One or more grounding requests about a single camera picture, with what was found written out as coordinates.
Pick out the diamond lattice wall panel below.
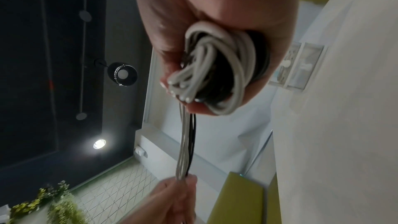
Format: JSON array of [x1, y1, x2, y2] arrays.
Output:
[[69, 161, 165, 224]]

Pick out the hanging green yellow plant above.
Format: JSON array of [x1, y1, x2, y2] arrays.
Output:
[[9, 180, 90, 224]]

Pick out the beige table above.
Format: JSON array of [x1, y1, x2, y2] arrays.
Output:
[[270, 0, 398, 224]]

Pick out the bundle of black and white cables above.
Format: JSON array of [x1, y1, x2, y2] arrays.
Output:
[[167, 20, 259, 182]]

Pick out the person's left hand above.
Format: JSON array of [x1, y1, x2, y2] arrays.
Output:
[[118, 175, 199, 224]]

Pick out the white drawer box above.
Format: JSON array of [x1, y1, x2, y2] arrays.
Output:
[[267, 42, 328, 92]]

